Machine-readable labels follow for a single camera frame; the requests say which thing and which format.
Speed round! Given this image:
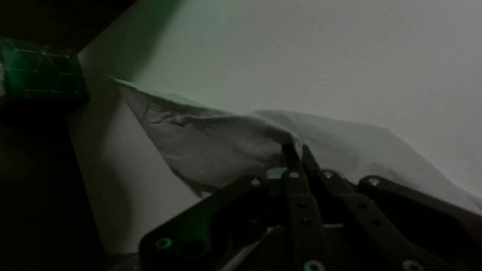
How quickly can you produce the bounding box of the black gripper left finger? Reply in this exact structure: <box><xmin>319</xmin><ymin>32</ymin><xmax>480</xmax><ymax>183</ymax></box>
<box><xmin>137</xmin><ymin>141</ymin><xmax>334</xmax><ymax>271</ymax></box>

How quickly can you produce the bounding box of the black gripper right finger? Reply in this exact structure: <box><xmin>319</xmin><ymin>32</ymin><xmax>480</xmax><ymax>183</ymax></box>
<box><xmin>299</xmin><ymin>142</ymin><xmax>482</xmax><ymax>271</ymax></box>

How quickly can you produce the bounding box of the white cloth towel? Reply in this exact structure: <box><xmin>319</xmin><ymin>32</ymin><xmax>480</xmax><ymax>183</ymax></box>
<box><xmin>107</xmin><ymin>73</ymin><xmax>482</xmax><ymax>216</ymax></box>

